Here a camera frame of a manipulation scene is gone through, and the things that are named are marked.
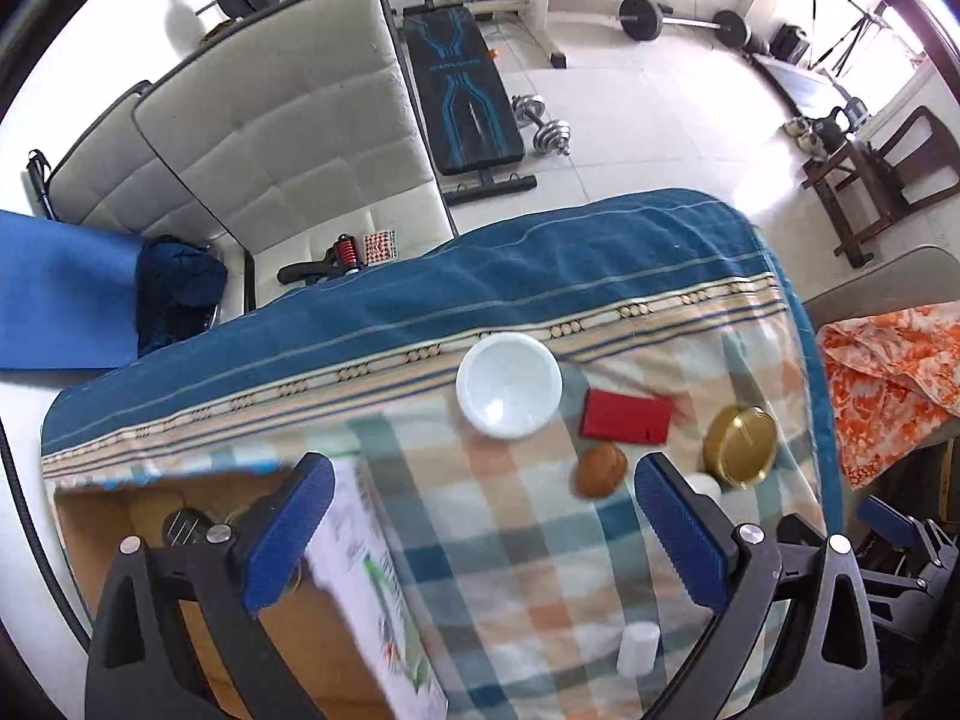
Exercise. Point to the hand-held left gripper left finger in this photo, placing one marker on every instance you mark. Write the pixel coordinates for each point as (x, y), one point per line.
(289, 532)

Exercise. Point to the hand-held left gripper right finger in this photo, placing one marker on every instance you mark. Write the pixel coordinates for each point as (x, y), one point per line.
(682, 532)

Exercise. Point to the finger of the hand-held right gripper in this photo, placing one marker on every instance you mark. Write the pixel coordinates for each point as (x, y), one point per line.
(892, 583)
(889, 521)

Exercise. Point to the cardboard box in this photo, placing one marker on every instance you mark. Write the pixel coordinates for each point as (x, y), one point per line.
(352, 540)

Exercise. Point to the brown walnut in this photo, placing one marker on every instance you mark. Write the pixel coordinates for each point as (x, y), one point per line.
(600, 469)

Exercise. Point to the black round item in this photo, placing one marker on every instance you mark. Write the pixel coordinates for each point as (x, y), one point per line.
(184, 526)

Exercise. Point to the round gold tin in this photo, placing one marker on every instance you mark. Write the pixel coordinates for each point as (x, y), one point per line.
(740, 444)

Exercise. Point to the white plastic cylinder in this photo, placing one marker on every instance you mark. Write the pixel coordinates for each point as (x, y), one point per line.
(637, 649)

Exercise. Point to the red rectangular box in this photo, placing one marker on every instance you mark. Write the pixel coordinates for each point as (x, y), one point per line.
(626, 418)

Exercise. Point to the orange floral cloth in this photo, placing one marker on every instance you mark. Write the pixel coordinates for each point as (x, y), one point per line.
(892, 382)

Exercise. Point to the plaid blue-edged blanket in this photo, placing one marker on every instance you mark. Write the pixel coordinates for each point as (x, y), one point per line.
(525, 540)

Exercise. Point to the white bowl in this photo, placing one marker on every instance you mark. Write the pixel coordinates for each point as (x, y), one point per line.
(508, 384)

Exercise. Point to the grey seat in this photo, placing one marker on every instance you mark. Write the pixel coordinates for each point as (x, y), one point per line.
(870, 285)

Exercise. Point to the dark blue cloth bag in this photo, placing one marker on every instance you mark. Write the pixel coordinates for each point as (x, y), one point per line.
(180, 292)

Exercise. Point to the red spring hand gripper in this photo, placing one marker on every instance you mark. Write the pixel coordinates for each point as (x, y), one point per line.
(341, 251)

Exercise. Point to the red patterned card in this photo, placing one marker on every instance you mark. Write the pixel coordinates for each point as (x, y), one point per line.
(381, 246)

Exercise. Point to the blue foam mat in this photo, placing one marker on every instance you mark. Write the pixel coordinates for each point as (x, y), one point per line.
(60, 292)

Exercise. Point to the dark wooden chair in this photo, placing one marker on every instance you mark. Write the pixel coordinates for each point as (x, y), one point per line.
(911, 157)

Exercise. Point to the black kettlebell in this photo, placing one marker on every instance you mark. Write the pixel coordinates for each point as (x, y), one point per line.
(834, 131)

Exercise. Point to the white cushioned chair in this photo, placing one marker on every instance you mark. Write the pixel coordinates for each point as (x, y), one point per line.
(292, 127)

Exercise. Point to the small white padded cushion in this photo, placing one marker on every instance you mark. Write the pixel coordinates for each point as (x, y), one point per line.
(97, 172)

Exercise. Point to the chrome dumbbell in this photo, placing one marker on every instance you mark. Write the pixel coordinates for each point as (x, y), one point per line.
(529, 106)
(553, 136)

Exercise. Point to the white flat board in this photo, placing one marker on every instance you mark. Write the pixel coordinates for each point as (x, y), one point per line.
(810, 86)

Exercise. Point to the black blue workout bench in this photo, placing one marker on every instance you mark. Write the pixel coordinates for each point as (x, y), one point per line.
(465, 97)

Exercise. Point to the black tripod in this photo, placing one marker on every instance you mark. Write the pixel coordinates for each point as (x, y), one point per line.
(855, 34)

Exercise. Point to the black speaker box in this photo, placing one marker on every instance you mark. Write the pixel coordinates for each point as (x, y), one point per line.
(789, 43)

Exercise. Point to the short black barbell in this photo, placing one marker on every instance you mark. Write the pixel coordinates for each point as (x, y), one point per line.
(641, 15)

